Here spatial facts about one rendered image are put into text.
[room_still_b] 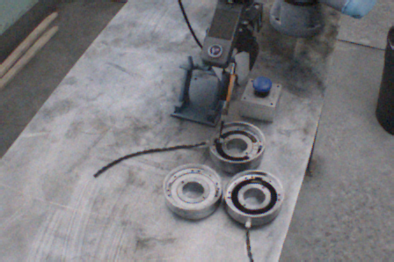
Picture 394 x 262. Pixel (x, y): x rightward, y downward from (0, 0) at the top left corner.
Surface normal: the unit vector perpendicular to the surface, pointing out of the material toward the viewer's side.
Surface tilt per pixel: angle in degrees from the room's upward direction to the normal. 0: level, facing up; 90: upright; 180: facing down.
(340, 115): 0
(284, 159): 0
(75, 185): 0
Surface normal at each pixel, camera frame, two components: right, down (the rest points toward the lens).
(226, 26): -0.14, -0.27
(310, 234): 0.00, -0.73
